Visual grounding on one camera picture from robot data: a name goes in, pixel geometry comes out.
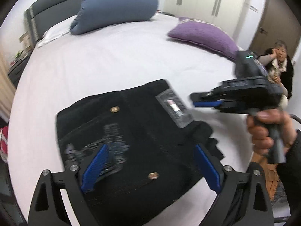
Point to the brown door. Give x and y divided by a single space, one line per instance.
277 23

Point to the grey nightstand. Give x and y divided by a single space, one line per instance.
17 69

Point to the pink white stool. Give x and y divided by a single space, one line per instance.
4 144

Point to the dark grey headboard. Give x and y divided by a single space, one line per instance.
44 14

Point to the black denim pants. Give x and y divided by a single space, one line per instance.
152 162

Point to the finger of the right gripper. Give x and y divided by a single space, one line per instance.
212 95
207 104

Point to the purple cushion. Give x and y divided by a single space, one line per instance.
205 35

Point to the white wardrobe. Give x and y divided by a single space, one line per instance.
238 18

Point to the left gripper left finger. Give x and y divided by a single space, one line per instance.
47 207

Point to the seated woman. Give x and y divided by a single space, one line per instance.
279 66

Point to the blue bolster pillow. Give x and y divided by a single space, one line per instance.
96 14

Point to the white pillow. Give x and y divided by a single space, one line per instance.
58 30

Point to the beige curtain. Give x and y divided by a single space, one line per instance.
7 90

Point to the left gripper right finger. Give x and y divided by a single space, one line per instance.
241 198

